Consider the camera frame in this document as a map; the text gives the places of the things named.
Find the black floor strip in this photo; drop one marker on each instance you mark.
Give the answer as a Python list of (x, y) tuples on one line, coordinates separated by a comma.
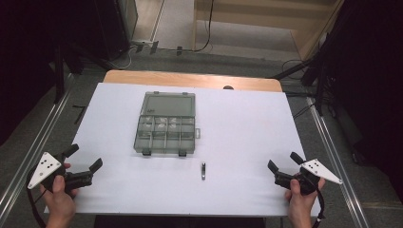
[(79, 112)]

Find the black tripod stand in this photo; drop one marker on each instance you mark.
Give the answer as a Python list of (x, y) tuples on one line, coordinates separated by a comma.
[(301, 68)]

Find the black cabinet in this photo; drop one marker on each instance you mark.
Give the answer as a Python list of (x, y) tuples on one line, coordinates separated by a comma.
[(114, 25)]

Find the clear grey compartment box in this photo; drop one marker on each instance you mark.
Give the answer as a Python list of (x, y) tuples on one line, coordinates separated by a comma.
[(166, 139)]

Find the metal floor rail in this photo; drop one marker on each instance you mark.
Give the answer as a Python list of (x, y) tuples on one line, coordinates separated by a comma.
[(335, 158), (31, 152)]

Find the white power strip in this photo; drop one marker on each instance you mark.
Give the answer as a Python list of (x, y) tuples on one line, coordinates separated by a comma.
[(142, 43)]

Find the small metal screw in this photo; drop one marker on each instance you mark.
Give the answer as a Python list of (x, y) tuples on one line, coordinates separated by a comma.
[(203, 171)]

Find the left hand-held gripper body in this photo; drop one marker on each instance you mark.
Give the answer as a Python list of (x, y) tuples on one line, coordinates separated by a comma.
[(44, 169)]

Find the person's right hand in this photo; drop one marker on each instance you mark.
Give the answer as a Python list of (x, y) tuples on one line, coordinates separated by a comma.
[(301, 199)]

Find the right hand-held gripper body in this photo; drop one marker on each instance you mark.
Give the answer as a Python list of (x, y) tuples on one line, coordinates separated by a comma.
[(309, 177)]

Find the person's left hand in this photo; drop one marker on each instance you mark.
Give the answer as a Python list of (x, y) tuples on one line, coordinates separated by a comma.
[(60, 199)]

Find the beige wooden shelf unit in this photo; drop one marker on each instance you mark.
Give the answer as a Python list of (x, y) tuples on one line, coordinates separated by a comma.
[(253, 22)]

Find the small dark round knob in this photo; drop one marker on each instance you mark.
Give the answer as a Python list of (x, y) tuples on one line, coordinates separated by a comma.
[(228, 87)]

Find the small clear bags of parts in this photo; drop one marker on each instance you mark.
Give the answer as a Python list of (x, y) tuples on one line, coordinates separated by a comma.
[(161, 123)]

